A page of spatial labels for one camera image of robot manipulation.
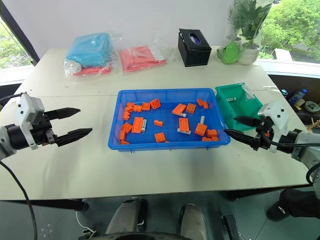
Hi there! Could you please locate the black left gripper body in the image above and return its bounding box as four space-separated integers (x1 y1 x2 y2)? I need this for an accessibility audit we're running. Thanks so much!
32 112 60 148

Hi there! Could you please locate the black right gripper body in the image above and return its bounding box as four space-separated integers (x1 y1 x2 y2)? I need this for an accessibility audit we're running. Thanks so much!
255 117 275 150

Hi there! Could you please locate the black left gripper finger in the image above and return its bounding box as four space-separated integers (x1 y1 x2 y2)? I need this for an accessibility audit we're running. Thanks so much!
43 107 82 122
53 127 94 148

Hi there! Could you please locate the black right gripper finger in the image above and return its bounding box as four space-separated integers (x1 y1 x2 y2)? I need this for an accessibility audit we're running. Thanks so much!
222 128 261 152
233 115 262 130

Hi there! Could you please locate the green plastic bin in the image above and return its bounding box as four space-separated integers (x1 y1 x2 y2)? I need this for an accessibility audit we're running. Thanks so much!
215 82 264 132

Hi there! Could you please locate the black tissue box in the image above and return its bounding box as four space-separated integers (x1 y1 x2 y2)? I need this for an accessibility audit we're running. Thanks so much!
177 28 213 68

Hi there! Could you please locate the clear plastic card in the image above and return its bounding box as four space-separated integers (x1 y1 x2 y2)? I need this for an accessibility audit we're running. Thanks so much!
243 85 256 101

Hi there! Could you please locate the clear water bottle blue cap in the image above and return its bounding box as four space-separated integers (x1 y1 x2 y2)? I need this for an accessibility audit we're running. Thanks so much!
288 88 309 106

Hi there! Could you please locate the red cloth under blue cloth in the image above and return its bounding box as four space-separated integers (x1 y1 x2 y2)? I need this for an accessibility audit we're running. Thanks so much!
72 62 113 76

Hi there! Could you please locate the grey ceramic bowl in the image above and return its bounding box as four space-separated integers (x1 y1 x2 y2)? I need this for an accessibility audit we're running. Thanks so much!
304 100 320 114

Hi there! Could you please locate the dark side shelf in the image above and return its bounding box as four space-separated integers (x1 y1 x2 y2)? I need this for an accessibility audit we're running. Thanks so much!
266 71 320 132

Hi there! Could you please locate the orange rectangular plastic box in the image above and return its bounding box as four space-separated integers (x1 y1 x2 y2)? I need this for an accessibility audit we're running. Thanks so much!
131 116 145 134
178 117 191 132
171 102 187 117

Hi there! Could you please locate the white plant pot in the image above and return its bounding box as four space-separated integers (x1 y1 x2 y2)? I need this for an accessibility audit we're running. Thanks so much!
236 41 261 66

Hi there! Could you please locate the blue cloth in plastic bag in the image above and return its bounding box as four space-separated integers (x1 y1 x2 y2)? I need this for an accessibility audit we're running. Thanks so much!
65 32 114 69

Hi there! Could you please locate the green watering can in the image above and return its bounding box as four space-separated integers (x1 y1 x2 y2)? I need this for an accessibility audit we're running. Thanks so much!
216 40 248 65

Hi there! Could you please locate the white object on windowsill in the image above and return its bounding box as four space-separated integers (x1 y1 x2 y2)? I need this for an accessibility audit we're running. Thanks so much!
270 48 294 63

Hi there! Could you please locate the blue plastic tray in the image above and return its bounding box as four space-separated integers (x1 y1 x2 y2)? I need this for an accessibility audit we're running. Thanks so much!
107 87 232 153

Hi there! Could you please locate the black table leg bar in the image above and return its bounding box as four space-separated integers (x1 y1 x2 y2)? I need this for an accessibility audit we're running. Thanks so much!
0 198 90 212

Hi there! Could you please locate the black shoe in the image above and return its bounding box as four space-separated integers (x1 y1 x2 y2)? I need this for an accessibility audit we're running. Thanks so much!
265 189 320 223

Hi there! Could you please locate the black floor stand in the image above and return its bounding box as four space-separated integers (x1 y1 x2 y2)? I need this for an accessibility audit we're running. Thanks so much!
220 214 242 240

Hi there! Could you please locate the red cloth in plastic bag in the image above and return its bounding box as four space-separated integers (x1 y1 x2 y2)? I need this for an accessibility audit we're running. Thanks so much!
118 44 168 74

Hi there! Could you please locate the grey left robot foot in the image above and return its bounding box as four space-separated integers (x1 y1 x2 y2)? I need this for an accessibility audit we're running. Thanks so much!
104 198 149 236

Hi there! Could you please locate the grey robot foot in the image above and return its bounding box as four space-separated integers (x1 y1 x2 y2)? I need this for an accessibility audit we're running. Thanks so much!
104 198 149 236
175 203 209 240

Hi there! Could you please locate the grey right robot foot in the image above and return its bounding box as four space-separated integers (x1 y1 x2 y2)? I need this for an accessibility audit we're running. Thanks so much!
175 203 209 240

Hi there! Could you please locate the green leafy plant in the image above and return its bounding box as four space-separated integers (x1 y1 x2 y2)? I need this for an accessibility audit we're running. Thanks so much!
226 0 274 48

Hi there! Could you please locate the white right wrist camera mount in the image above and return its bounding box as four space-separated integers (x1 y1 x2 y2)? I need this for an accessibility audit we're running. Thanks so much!
257 99 289 154

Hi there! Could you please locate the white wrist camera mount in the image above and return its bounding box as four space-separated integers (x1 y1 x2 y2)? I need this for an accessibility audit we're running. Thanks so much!
15 92 46 151
257 99 289 154

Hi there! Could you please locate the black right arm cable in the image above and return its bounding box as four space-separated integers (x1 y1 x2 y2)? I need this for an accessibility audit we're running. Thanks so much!
257 126 320 149

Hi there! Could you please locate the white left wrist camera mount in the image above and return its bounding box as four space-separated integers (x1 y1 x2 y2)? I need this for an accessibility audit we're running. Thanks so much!
15 92 46 151

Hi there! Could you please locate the white floor cable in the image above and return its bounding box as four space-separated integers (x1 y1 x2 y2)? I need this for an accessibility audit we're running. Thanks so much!
74 211 98 234

